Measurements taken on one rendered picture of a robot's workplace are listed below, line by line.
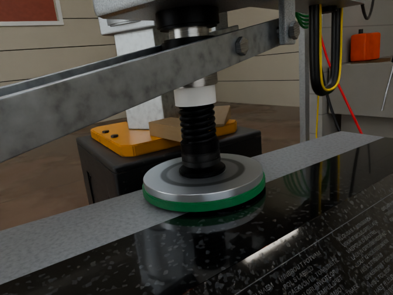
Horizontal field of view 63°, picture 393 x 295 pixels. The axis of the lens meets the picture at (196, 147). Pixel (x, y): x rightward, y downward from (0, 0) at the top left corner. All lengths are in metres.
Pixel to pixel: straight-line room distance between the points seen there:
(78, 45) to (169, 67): 6.38
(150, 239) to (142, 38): 0.92
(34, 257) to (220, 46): 0.39
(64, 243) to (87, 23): 6.51
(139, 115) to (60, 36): 5.48
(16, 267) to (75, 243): 0.07
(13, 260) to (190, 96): 0.33
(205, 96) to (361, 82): 2.77
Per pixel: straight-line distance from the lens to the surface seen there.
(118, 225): 0.50
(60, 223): 0.56
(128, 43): 1.30
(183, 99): 0.52
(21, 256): 0.50
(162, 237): 0.45
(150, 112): 1.27
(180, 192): 0.50
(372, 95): 3.20
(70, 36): 6.76
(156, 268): 0.39
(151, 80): 0.40
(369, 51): 3.64
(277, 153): 0.76
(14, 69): 6.51
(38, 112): 0.32
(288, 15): 0.67
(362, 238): 0.52
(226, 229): 0.45
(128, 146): 1.09
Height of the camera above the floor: 1.03
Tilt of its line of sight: 15 degrees down
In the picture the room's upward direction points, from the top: 6 degrees counter-clockwise
